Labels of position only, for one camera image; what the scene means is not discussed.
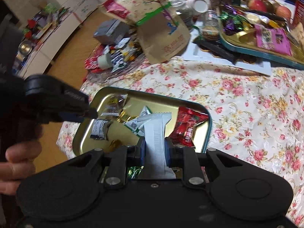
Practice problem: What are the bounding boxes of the green and white snack packet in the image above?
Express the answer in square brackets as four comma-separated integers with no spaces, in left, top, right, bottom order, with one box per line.
[124,105,154,138]

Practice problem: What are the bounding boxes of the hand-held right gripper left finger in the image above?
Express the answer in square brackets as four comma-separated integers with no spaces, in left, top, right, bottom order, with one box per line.
[60,136,146,188]

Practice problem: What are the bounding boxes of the purple foil candy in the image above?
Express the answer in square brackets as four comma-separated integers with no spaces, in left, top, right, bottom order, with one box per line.
[223,20,243,35]

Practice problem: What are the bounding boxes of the black pen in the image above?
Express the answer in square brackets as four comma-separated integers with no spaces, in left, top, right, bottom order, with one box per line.
[237,8,289,21]

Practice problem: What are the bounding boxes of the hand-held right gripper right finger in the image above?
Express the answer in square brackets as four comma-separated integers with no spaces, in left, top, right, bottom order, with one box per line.
[165,136,253,188]

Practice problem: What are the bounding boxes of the white cabinet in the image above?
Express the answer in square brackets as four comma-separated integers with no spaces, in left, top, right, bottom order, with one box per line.
[14,9,100,76]

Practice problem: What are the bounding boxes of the clear brown snack packet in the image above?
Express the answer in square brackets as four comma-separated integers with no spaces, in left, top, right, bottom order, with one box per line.
[101,94,129,117]

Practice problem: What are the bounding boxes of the pink snack packet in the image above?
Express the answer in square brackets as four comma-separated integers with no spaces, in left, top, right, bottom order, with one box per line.
[255,25,292,57]

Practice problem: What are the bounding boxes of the glass jar with dark contents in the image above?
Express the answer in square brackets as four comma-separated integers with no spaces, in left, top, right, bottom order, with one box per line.
[170,0,194,27]

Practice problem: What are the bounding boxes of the long grey snack packet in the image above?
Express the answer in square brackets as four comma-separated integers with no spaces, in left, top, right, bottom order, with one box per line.
[136,112,177,179]

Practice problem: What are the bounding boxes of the floral tablecloth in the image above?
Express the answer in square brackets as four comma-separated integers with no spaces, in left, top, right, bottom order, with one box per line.
[57,57,304,227]

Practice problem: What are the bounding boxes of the person's left hand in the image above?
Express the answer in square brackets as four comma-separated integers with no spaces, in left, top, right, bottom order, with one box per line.
[0,141,36,194]

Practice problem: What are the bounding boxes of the roll of tape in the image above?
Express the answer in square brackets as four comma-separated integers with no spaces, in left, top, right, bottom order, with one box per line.
[98,52,114,70]

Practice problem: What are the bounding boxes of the red patterned packet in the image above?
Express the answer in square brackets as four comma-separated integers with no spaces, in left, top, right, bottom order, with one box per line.
[85,57,102,70]

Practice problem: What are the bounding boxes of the dark blue snack packet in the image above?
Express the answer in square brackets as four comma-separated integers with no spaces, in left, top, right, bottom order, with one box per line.
[90,119,112,141]

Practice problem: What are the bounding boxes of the green foil candy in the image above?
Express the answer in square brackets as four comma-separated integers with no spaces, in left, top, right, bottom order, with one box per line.
[127,166,143,179]
[219,11,232,22]

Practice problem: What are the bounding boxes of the small glass jar of cookies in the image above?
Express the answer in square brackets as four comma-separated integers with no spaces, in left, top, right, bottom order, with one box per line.
[201,9,221,41]

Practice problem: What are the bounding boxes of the white rectangular tray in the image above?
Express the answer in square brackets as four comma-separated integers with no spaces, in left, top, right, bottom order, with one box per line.
[183,41,272,77]

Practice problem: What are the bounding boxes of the red snack packet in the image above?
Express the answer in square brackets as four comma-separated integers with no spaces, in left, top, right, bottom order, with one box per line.
[169,106,210,148]

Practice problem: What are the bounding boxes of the red and yellow apple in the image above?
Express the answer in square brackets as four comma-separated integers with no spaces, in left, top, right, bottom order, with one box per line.
[275,5,292,21]

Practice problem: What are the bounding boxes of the gold candy wrapper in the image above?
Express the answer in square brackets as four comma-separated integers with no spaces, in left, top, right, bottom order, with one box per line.
[116,110,137,123]

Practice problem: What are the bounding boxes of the black plastic tray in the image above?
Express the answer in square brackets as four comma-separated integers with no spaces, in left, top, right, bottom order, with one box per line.
[192,38,238,64]

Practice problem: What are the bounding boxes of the red can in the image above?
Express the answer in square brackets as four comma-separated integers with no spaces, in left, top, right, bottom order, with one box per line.
[292,0,304,27]

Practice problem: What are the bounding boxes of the pile of small sachets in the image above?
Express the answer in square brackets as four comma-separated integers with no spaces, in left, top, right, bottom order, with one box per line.
[104,38,143,72]

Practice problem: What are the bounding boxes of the beige snack packet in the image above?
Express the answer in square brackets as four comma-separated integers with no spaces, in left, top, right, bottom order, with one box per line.
[291,22,304,44]

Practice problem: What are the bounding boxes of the gold tin tray with candies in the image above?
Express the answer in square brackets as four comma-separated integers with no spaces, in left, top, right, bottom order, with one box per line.
[218,4,304,71]

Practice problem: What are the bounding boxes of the metal bowl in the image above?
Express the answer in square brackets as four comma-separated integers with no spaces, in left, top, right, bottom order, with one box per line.
[15,40,33,58]

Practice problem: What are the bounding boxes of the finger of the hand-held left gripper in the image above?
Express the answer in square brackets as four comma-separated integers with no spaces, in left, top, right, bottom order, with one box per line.
[62,90,98,119]
[59,112,84,122]

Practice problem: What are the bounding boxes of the grey cardboard box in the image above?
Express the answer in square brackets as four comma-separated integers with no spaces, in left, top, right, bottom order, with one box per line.
[93,19,130,45]

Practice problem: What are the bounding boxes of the white plastic cup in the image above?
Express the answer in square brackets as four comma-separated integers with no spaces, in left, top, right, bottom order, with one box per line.
[190,0,209,15]

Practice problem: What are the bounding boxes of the kraft paper bag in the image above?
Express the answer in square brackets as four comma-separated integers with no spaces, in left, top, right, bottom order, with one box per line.
[136,2,192,64]

